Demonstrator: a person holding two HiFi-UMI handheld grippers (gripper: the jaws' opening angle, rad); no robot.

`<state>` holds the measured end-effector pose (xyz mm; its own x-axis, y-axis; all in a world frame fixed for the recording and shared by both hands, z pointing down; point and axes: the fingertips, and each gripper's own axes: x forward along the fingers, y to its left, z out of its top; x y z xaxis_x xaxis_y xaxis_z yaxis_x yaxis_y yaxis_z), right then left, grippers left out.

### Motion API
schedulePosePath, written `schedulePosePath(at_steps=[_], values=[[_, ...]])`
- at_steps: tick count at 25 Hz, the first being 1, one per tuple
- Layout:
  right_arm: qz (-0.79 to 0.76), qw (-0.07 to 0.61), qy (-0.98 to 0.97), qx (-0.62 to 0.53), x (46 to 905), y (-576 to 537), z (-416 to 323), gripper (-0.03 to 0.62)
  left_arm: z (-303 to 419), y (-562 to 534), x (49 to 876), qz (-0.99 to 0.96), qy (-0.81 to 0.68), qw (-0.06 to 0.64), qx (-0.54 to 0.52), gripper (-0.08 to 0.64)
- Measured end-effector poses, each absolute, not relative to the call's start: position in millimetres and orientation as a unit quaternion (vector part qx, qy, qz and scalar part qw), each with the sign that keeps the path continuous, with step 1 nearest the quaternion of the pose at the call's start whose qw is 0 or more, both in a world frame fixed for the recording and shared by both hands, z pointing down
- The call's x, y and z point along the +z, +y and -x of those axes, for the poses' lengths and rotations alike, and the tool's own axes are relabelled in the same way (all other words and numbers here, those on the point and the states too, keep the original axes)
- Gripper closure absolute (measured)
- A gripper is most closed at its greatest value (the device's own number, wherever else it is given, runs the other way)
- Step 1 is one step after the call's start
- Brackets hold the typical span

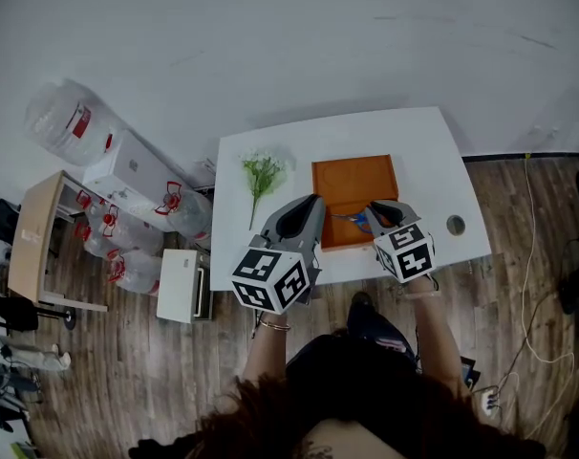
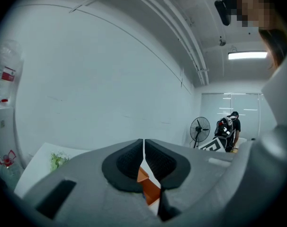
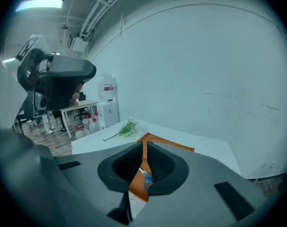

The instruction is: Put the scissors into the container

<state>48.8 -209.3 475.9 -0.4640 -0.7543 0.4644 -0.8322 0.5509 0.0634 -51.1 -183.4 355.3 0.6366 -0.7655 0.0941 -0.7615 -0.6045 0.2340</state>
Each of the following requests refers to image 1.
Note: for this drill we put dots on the black handheld screen device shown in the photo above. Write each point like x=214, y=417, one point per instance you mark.
x=471, y=373

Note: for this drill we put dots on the green artificial flower sprig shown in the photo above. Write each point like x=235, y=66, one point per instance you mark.
x=263, y=175

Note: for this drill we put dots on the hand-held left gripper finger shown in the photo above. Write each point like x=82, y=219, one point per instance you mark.
x=320, y=227
x=294, y=220

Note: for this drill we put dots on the person's black top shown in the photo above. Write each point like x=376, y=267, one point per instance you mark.
x=361, y=390

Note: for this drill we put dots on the white power strip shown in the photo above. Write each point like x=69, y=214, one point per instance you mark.
x=488, y=399

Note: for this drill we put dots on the lime green item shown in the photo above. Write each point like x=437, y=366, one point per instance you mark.
x=23, y=450

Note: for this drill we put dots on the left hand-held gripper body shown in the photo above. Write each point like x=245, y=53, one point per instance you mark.
x=270, y=277

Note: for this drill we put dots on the large clear water bottle red label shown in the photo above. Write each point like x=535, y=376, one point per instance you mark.
x=67, y=120

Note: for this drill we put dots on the person's left forearm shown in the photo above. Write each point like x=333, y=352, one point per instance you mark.
x=265, y=356

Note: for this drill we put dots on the black bag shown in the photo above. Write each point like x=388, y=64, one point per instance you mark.
x=3, y=220

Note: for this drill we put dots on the white water dispenser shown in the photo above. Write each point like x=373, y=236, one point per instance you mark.
x=136, y=170

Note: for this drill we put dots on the black stand with round base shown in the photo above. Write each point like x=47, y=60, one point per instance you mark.
x=17, y=311

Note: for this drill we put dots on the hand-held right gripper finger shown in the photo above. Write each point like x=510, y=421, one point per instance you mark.
x=378, y=225
x=399, y=213

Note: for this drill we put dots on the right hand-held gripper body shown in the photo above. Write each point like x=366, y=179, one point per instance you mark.
x=409, y=254

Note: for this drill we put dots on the person's leg in dark trousers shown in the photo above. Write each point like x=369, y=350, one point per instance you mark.
x=378, y=328

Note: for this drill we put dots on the orange box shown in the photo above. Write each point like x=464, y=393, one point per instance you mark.
x=351, y=180

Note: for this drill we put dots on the white wall socket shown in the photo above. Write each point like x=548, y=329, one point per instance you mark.
x=206, y=165

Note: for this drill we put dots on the light wooden side table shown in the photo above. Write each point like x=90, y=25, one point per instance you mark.
x=31, y=227

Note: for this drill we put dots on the person's right forearm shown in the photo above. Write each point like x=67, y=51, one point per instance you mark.
x=435, y=342

